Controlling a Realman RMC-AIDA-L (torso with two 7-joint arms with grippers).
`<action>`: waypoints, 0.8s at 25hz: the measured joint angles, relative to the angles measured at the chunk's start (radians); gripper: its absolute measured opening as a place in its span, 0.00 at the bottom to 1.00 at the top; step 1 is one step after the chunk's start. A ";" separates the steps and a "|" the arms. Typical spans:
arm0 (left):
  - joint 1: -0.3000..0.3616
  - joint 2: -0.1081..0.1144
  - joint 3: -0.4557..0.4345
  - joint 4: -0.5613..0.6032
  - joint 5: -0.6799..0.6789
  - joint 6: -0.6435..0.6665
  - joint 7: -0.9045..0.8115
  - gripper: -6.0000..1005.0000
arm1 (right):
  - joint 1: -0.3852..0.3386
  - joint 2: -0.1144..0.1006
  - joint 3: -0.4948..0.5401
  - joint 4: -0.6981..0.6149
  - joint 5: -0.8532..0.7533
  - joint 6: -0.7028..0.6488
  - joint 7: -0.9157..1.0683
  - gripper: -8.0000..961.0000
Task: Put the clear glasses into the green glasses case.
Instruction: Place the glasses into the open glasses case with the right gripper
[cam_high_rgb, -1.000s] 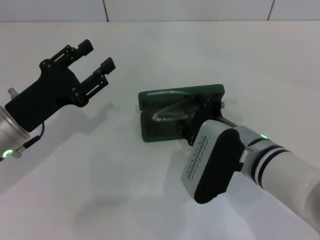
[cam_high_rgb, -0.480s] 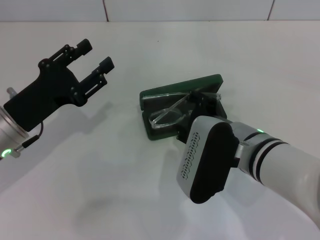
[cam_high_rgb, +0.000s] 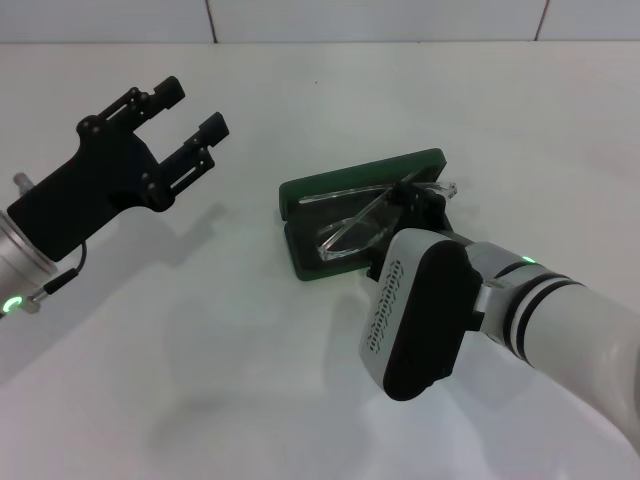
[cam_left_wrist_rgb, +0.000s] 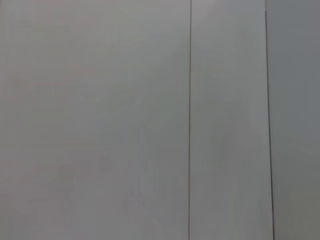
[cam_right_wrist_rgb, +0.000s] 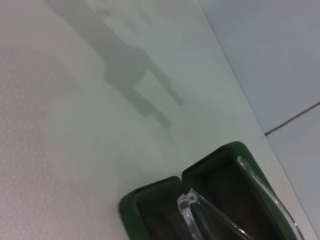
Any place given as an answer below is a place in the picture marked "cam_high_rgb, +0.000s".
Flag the green glasses case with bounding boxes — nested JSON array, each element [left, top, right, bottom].
[[278, 147, 451, 282]]

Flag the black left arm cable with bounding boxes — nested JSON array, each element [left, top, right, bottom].
[[24, 239, 90, 314]]

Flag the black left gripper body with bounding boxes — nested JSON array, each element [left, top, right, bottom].
[[7, 114, 176, 264]]

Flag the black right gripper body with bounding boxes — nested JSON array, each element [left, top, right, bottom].
[[394, 192, 454, 236]]

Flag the clear white glasses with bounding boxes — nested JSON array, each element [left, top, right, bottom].
[[298, 177, 460, 264]]

